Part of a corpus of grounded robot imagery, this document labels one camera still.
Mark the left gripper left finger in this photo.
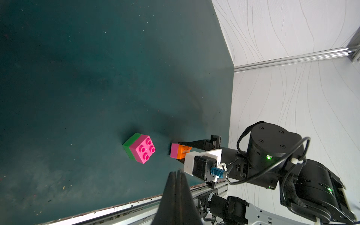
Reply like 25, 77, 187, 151
152, 172, 180, 225

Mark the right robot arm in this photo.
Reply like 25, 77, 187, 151
181, 121, 360, 225

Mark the green table mat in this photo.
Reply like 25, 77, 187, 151
1, 1, 233, 225

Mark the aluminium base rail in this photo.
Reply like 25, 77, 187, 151
46, 195, 162, 225

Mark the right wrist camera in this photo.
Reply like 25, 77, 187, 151
184, 149, 226, 183

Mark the green lego brick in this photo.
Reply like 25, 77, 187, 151
122, 133, 142, 161

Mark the orange lego brick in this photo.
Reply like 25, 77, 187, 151
176, 144, 192, 160

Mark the pink lego brick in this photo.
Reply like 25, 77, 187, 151
130, 134, 156, 164
170, 143, 182, 159

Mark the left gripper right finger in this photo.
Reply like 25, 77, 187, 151
178, 171, 203, 225

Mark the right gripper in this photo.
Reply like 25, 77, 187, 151
178, 135, 281, 188

